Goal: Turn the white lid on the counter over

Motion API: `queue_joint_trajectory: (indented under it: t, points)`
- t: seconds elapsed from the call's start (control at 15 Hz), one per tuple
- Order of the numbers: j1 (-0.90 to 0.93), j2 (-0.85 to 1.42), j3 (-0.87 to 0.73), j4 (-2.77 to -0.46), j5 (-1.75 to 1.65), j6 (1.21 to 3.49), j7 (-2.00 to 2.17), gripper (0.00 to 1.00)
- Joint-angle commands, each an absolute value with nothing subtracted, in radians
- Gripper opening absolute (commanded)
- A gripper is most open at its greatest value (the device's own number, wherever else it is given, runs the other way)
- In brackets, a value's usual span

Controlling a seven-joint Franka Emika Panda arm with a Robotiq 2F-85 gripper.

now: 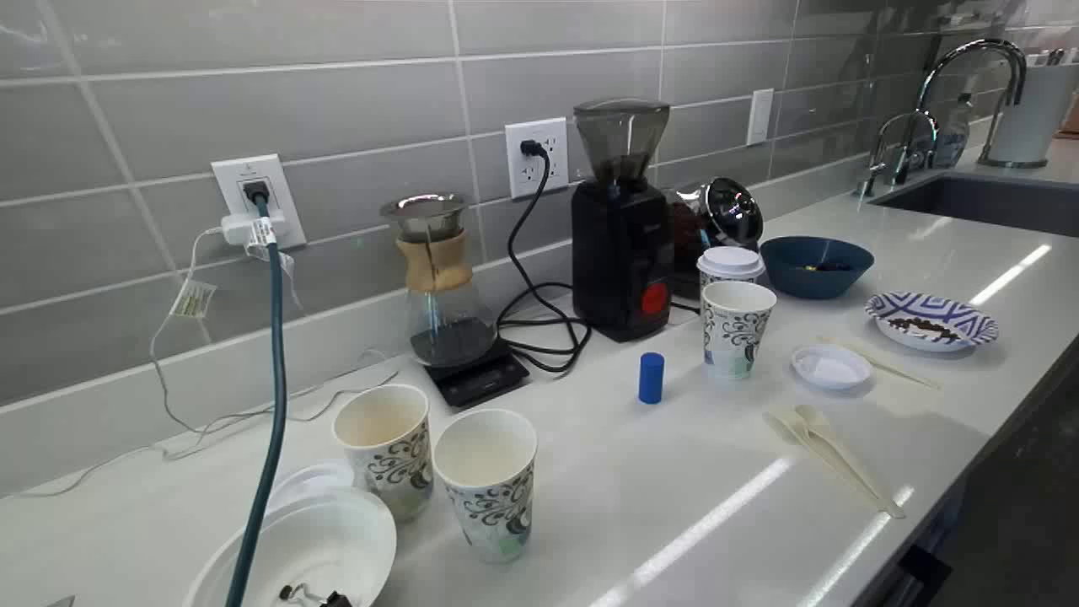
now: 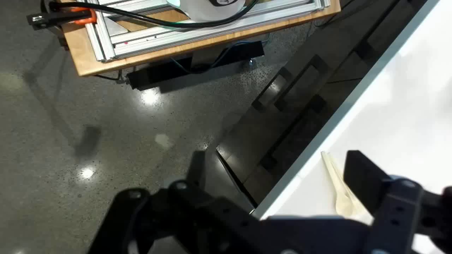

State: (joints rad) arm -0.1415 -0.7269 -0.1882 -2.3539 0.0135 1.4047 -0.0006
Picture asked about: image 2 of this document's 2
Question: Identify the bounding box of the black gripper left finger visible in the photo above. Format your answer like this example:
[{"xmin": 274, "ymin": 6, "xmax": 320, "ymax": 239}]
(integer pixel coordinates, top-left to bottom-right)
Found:
[{"xmin": 89, "ymin": 149, "xmax": 259, "ymax": 254}]

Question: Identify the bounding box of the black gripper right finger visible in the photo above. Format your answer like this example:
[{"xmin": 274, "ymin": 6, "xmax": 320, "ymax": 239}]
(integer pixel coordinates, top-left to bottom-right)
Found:
[{"xmin": 344, "ymin": 149, "xmax": 452, "ymax": 254}]

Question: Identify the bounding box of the cream plastic spoon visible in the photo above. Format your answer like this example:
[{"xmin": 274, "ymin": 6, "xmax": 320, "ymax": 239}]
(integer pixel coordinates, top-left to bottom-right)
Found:
[{"xmin": 321, "ymin": 150, "xmax": 365, "ymax": 218}]

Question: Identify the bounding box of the dark wood cabinet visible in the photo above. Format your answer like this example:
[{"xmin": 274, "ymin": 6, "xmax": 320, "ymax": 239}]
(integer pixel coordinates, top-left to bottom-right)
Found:
[{"xmin": 215, "ymin": 0, "xmax": 428, "ymax": 208}]

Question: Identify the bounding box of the black table foot bar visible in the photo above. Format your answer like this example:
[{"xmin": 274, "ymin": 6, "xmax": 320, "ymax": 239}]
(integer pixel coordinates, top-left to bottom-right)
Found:
[{"xmin": 126, "ymin": 39, "xmax": 266, "ymax": 91}]

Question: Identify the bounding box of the orange black clamp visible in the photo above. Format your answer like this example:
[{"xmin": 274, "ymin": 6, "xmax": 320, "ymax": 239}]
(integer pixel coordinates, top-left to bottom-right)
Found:
[{"xmin": 27, "ymin": 4, "xmax": 99, "ymax": 29}]

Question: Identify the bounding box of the aluminium profile frame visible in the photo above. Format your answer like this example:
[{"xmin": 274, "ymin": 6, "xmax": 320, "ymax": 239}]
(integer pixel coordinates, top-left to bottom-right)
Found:
[{"xmin": 84, "ymin": 0, "xmax": 332, "ymax": 63}]

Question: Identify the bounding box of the black cable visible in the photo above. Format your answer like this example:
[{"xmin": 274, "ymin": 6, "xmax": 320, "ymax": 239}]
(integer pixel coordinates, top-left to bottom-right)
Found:
[{"xmin": 41, "ymin": 0, "xmax": 260, "ymax": 33}]

